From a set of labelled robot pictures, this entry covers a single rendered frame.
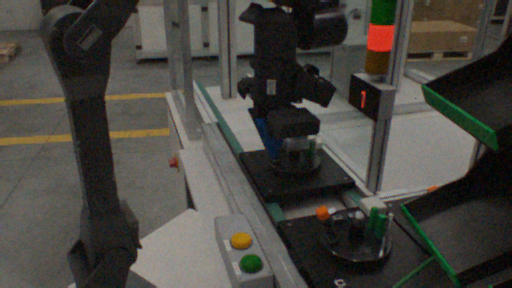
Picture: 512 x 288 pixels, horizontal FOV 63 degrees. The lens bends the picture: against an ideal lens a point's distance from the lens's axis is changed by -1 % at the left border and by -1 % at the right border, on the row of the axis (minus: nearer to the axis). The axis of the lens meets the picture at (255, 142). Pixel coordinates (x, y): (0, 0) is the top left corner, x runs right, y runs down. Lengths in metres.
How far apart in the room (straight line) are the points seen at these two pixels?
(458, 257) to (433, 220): 0.07
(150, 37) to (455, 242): 5.58
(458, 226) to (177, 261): 0.64
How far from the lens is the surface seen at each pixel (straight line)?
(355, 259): 0.82
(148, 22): 5.91
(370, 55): 0.93
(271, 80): 0.56
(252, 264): 0.82
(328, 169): 1.14
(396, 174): 1.39
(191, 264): 1.00
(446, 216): 0.58
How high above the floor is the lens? 1.52
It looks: 26 degrees down
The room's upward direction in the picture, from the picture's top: straight up
